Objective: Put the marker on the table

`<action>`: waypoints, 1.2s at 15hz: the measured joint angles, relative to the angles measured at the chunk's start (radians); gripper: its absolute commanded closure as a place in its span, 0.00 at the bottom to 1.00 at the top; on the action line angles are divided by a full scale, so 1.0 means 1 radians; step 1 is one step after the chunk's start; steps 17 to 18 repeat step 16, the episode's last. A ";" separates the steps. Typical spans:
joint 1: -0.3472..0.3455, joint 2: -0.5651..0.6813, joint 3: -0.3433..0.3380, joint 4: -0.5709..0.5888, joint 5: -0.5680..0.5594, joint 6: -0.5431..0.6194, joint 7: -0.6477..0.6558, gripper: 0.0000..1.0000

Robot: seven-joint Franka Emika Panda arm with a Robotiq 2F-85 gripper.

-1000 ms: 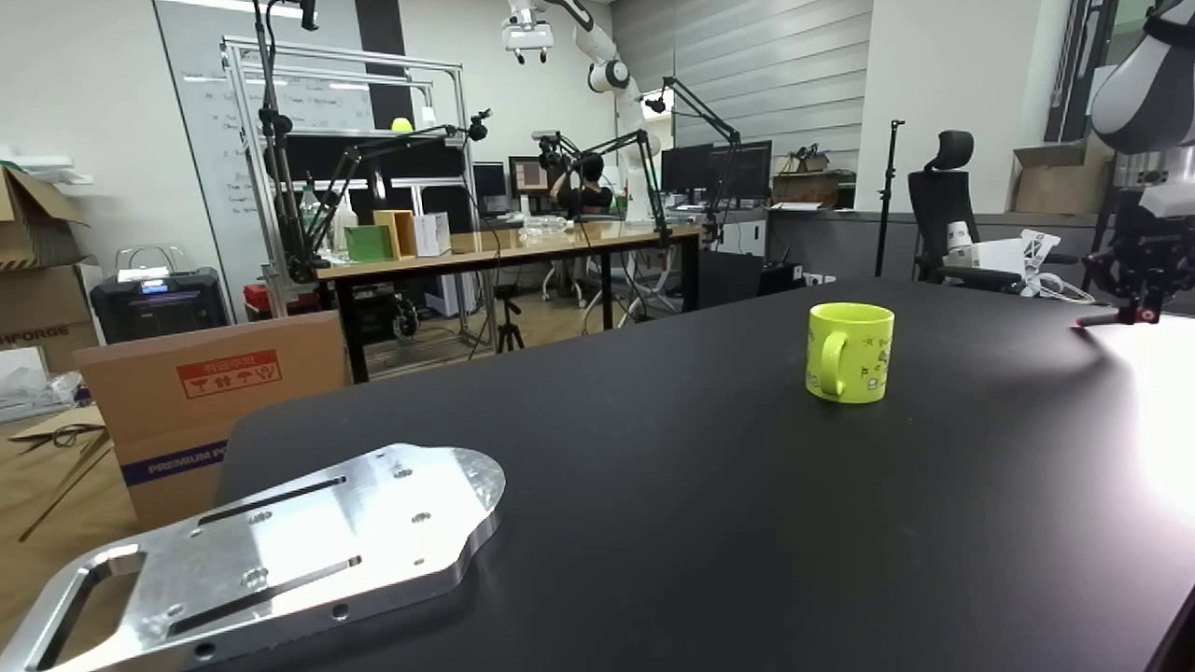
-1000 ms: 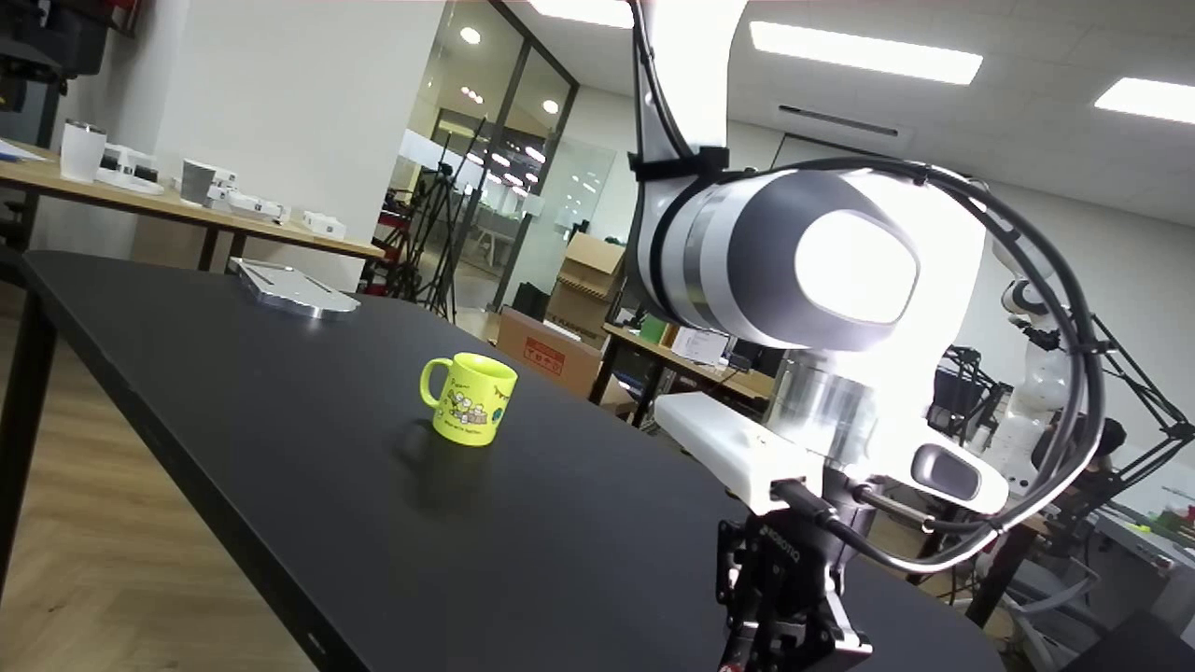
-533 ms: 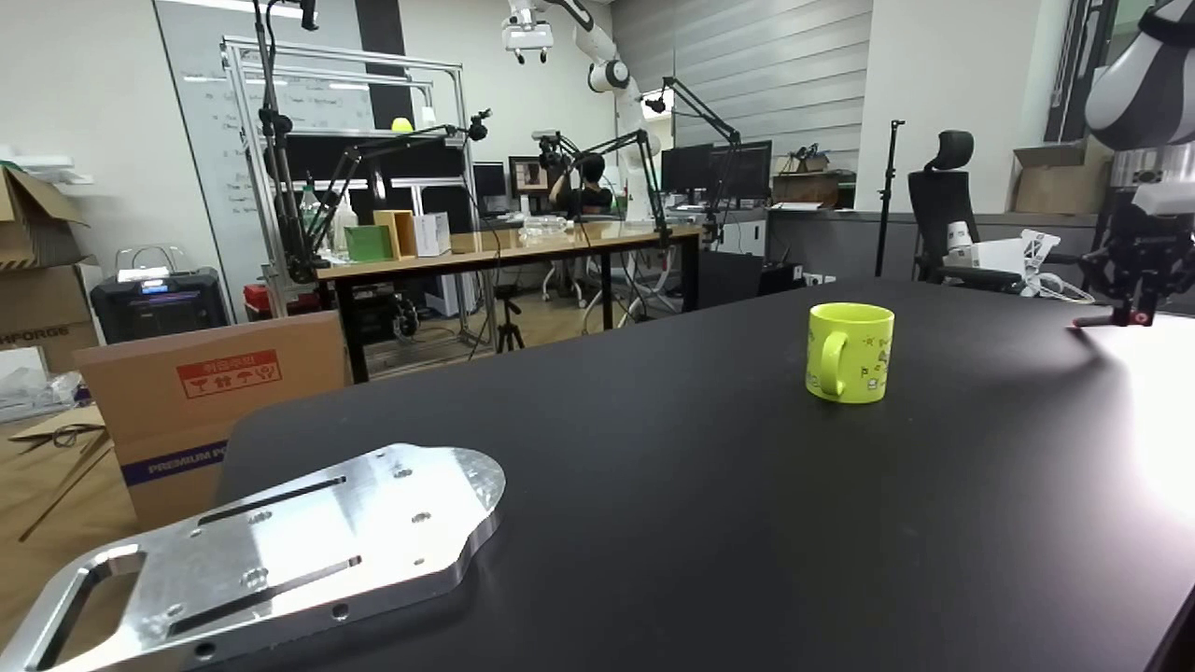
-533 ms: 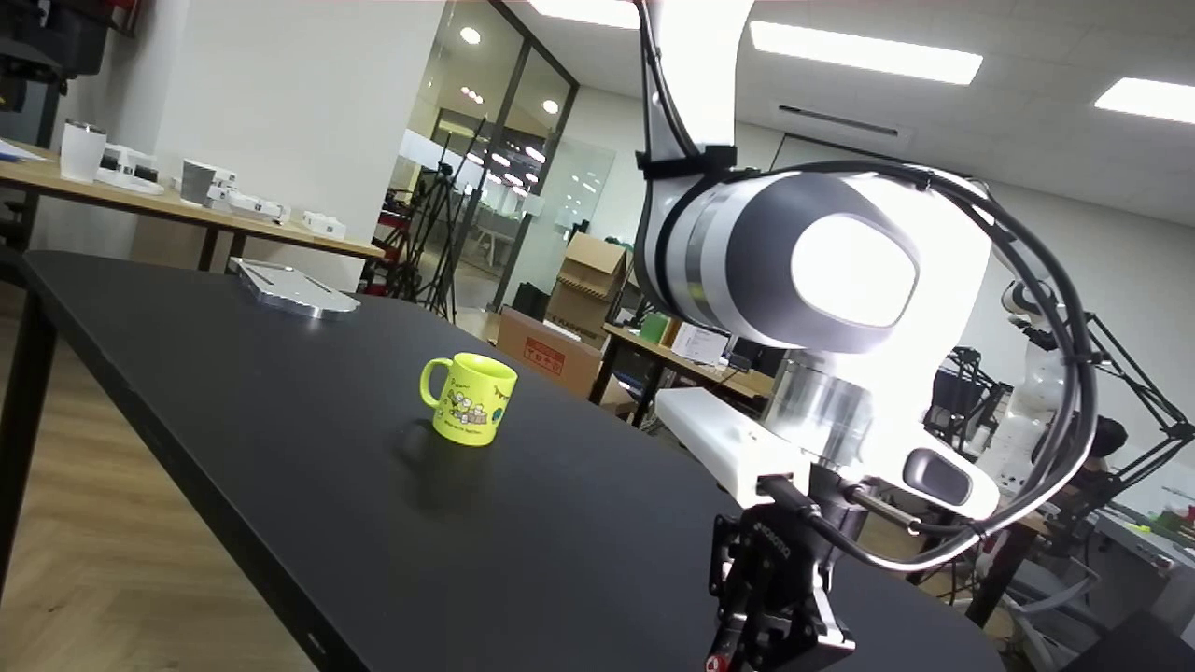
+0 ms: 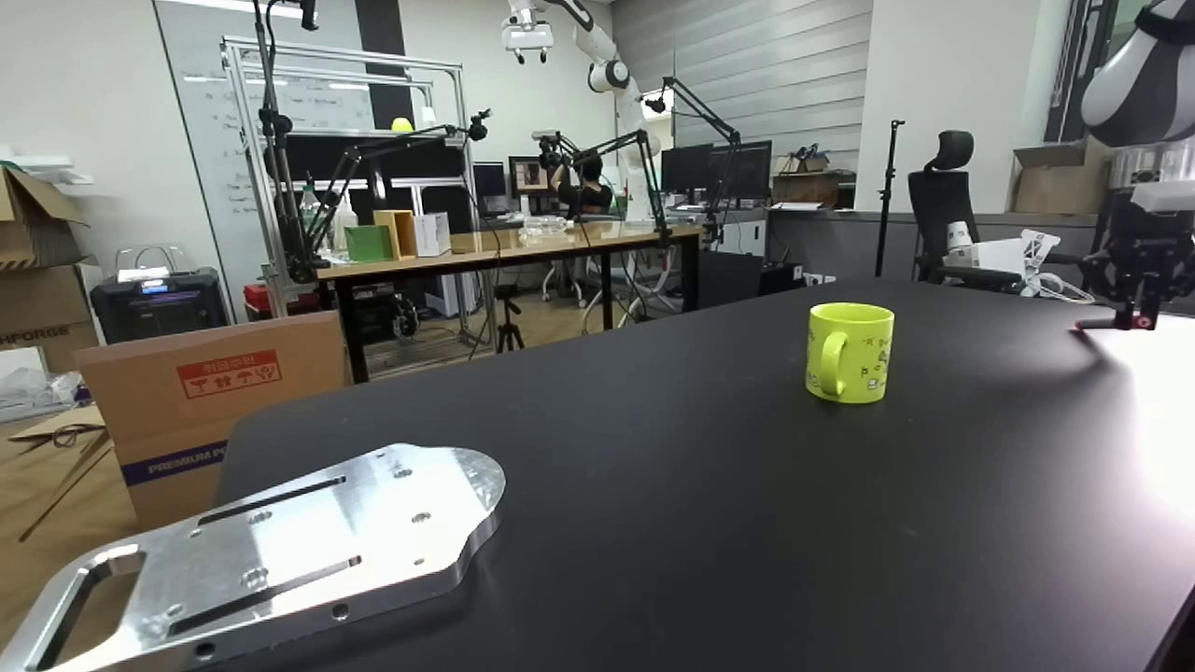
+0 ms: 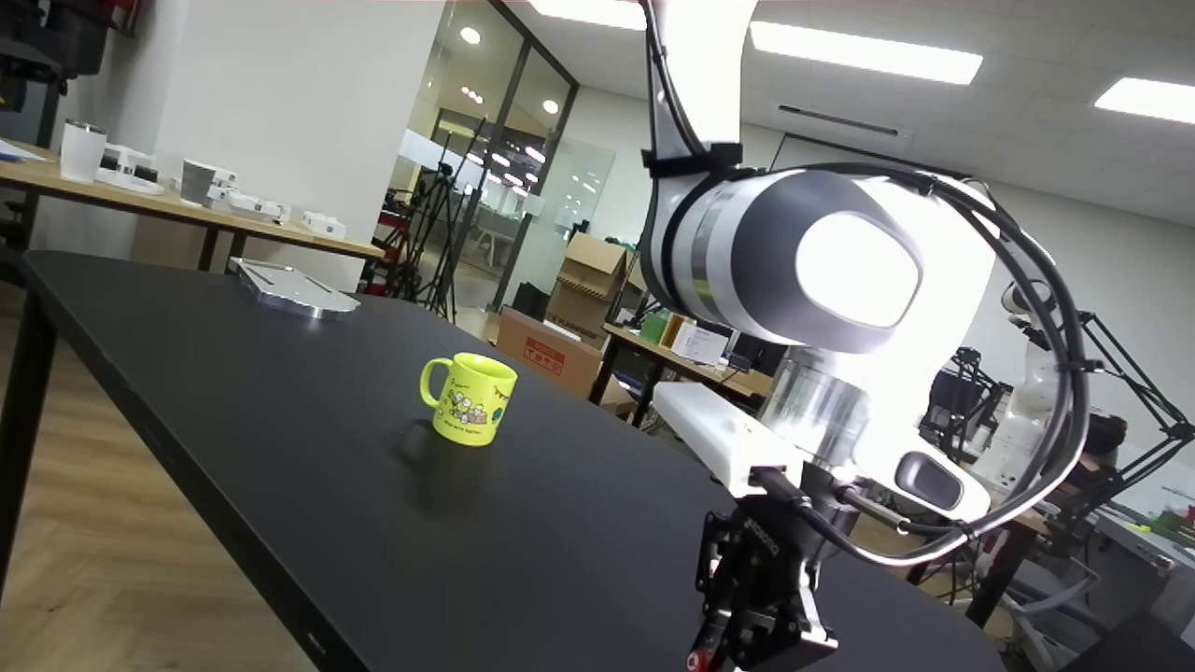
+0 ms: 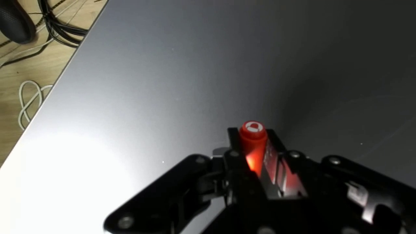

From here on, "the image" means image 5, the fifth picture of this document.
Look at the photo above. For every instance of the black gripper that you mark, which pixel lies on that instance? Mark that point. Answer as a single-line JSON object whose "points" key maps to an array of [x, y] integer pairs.
{"points": [[1150, 246]]}

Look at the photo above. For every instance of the aluminium frame rack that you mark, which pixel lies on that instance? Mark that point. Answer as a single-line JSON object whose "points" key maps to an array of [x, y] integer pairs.
{"points": [[347, 58]]}

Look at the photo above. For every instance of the thin black pole stand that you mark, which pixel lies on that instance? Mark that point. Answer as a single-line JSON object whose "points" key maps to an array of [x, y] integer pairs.
{"points": [[886, 189]]}

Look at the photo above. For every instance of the black computer monitor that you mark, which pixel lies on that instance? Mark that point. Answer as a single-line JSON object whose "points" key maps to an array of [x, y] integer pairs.
{"points": [[714, 174]]}

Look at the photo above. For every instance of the black 3D printer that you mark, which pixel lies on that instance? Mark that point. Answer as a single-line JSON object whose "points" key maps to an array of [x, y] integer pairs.
{"points": [[155, 303]]}

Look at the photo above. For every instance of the yellow tennis ball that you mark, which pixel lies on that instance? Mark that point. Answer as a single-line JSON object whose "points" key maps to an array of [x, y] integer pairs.
{"points": [[402, 125]]}

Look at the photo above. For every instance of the small black tripod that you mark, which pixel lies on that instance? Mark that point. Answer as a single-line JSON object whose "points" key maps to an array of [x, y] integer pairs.
{"points": [[509, 323]]}

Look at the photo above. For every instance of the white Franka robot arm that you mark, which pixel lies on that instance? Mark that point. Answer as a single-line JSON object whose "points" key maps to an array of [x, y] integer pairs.
{"points": [[1150, 75]]}

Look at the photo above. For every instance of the wooden frame box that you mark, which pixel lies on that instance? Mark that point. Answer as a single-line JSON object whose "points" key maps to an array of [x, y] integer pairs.
{"points": [[395, 235]]}

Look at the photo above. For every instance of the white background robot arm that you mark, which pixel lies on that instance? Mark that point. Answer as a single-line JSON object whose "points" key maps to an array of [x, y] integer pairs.
{"points": [[582, 43]]}

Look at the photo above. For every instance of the whiteboard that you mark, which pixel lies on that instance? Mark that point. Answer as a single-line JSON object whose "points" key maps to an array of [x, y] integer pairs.
{"points": [[209, 151]]}

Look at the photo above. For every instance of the tall black boom stand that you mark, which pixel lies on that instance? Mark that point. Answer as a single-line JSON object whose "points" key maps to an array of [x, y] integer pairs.
{"points": [[267, 135]]}

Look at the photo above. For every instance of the wooden desk with black legs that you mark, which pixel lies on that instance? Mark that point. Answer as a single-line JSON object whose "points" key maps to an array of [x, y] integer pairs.
{"points": [[497, 250]]}

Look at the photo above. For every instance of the yellow-green mug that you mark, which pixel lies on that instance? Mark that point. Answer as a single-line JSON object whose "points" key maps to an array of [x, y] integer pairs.
{"points": [[850, 357]]}

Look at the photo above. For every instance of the white plastic device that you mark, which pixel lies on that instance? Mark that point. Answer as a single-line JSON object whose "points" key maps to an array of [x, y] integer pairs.
{"points": [[1003, 260]]}

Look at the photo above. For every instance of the cardboard box with red label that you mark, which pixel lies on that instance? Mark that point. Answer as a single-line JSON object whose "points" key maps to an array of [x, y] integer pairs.
{"points": [[209, 398]]}

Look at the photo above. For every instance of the open cardboard box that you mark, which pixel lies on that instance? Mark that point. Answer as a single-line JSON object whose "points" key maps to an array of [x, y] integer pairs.
{"points": [[1056, 181]]}

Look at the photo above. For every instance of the stacked plain cardboard boxes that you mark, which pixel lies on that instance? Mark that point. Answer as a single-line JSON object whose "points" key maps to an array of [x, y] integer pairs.
{"points": [[33, 262]]}

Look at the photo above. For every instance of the black office chair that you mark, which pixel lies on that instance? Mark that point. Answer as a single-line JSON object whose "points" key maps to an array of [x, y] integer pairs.
{"points": [[943, 207]]}

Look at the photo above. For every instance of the green box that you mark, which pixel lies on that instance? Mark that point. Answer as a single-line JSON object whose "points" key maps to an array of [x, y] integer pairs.
{"points": [[367, 246]]}

